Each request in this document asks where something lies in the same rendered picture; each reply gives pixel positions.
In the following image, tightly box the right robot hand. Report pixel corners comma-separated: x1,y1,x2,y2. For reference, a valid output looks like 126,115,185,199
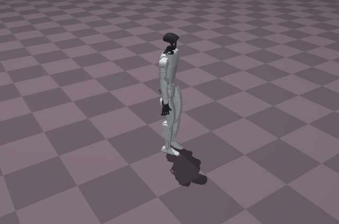
161,100,171,115

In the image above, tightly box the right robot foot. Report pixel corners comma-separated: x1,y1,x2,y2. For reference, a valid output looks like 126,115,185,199
161,146,180,155

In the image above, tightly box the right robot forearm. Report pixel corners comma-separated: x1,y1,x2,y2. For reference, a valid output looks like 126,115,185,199
160,81,168,105

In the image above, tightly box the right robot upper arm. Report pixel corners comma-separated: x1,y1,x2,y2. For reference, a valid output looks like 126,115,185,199
158,57,169,85

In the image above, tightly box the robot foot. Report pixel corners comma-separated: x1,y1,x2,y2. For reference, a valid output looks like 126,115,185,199
161,146,180,155
171,141,184,149

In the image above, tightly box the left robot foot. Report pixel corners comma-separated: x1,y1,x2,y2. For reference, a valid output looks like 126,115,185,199
171,141,184,149

